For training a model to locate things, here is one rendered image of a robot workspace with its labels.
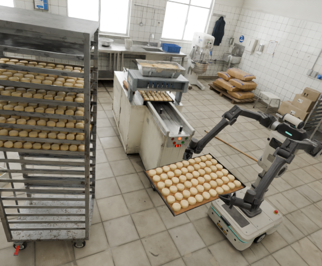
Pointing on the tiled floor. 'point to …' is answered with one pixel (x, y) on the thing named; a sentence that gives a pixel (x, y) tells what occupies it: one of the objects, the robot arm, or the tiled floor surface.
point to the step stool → (269, 100)
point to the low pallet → (231, 96)
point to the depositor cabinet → (131, 115)
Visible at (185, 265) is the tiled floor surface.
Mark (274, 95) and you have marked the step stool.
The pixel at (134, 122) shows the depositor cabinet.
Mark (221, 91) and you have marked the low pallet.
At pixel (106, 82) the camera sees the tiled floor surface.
